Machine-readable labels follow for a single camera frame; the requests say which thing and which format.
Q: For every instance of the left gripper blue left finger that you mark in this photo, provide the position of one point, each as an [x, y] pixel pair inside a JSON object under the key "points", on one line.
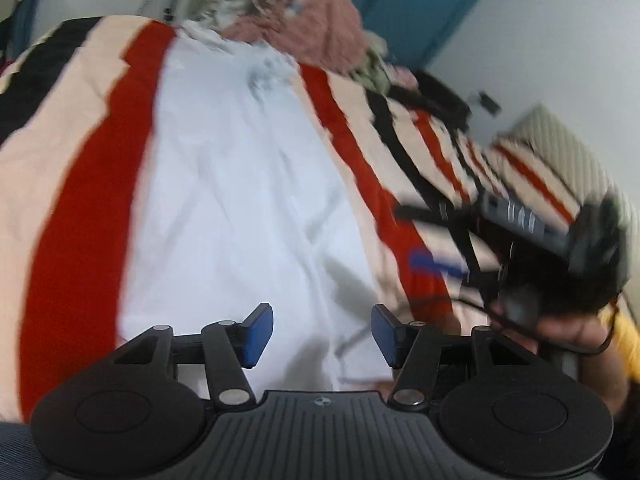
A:
{"points": [[229, 348]]}

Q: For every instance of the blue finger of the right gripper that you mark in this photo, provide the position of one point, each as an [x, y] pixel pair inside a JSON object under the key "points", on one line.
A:
{"points": [[422, 261]]}

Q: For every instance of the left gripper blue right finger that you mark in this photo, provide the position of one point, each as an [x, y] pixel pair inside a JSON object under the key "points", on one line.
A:
{"points": [[412, 351]]}

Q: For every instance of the white t-shirt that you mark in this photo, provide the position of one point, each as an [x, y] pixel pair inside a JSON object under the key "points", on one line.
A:
{"points": [[242, 202]]}

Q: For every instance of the person's right hand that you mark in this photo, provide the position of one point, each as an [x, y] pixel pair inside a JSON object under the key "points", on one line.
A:
{"points": [[612, 374]]}

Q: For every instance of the light green garment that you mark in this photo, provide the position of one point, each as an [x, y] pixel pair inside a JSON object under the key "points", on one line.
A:
{"points": [[371, 73]]}

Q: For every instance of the pink fluffy blanket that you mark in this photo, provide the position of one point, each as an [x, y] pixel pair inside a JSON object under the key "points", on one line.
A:
{"points": [[324, 33]]}

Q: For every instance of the striped red cream black blanket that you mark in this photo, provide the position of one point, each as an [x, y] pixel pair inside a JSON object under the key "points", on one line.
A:
{"points": [[77, 124]]}

